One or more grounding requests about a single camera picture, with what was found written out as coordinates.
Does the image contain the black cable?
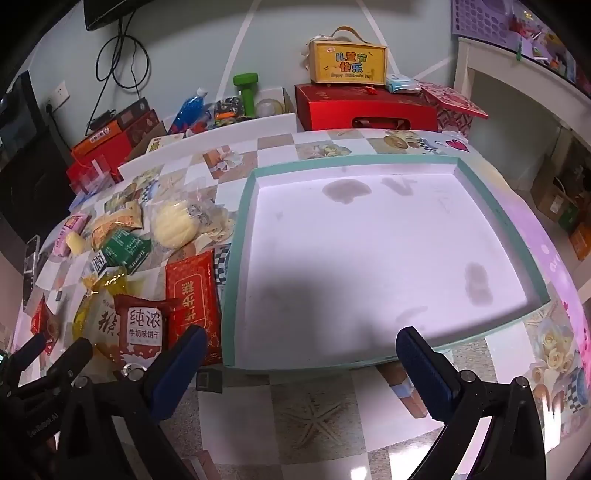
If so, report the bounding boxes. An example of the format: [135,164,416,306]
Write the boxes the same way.
[95,14,151,121]

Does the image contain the black appliance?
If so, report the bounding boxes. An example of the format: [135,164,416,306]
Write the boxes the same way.
[0,69,77,241]

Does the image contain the white shelf unit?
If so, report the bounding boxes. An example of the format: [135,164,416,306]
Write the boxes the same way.
[452,36,591,232]

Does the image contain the yellow gift box with handle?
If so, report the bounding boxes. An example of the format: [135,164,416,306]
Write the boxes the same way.
[305,27,387,86]

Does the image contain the teal rimmed white tray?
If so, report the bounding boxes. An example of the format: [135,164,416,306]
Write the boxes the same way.
[221,154,551,370]

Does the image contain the pile of small toys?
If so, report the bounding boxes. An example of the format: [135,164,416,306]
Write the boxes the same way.
[512,0,583,84]

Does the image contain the pink purple cake roll packet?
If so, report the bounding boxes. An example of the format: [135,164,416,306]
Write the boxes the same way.
[52,213,90,257]

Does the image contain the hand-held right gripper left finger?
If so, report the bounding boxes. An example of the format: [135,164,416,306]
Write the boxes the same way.
[55,324,209,480]

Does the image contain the white wall socket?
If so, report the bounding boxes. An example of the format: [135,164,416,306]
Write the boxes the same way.
[45,82,71,112]

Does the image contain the green dumbbell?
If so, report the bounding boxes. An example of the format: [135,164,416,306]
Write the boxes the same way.
[232,73,262,116]

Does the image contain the green snack packet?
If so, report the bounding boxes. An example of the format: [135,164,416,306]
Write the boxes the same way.
[100,227,153,274]

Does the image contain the large red gift box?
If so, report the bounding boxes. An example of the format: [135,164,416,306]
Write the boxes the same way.
[294,83,439,132]

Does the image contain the yellow snack packet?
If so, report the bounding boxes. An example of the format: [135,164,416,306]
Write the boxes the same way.
[71,267,134,365]

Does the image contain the white nut pastry packet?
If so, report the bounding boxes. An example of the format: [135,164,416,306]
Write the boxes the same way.
[90,295,123,356]

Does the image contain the cardboard box under shelf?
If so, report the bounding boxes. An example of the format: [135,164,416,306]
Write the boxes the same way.
[530,154,571,222]

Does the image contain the black wall monitor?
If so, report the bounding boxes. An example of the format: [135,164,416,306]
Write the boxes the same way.
[83,0,155,32]

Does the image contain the colourful toy bundle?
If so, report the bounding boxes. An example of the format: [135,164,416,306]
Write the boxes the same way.
[212,97,247,127]

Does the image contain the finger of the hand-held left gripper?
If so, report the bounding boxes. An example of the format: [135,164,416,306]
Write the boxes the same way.
[10,337,94,408]
[0,331,49,394]

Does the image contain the green box under shelf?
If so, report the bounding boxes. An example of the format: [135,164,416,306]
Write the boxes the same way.
[558,203,580,232]

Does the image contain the printed checkered tablecloth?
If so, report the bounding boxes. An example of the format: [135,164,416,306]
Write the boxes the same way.
[9,127,587,480]

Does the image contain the orange box under shelf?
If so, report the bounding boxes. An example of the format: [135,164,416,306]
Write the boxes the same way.
[568,217,591,259]

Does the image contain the dark brown carton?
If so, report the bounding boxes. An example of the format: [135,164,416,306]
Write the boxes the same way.
[113,97,164,144]

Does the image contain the blue filled plastic bottle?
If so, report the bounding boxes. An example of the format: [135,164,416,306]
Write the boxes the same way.
[168,88,208,134]

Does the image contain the black power adapter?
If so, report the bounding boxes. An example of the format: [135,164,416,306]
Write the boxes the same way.
[88,108,116,130]

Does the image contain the red patterned lidded box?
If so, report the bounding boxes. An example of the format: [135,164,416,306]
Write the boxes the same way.
[418,80,489,139]

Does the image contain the dark red gold patterned packet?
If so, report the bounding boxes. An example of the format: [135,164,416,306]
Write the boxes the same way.
[165,249,223,366]

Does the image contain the orange carton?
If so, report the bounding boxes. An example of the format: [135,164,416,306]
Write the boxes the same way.
[71,122,139,162]

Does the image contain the light blue wipes pack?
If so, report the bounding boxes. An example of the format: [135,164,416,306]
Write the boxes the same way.
[385,73,422,94]

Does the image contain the open cardboard box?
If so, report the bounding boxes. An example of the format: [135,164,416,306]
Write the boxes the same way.
[122,87,297,162]

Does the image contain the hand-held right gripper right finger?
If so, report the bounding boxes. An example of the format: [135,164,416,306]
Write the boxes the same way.
[394,326,554,480]

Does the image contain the round bread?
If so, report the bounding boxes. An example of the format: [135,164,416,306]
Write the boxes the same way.
[150,182,232,252]

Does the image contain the beige orange snack packet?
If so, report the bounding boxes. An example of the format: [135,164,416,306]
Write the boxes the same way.
[90,200,144,247]

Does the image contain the small yellow white box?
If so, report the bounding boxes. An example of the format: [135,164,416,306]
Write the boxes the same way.
[147,134,185,154]

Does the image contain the red milk biscuit packet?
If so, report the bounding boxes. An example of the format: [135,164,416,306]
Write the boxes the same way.
[113,294,183,370]

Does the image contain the clear plastic box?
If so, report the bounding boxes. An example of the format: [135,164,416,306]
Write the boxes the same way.
[69,157,114,195]

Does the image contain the purple perforated basket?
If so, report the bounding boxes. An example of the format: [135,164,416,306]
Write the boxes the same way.
[450,0,518,47]

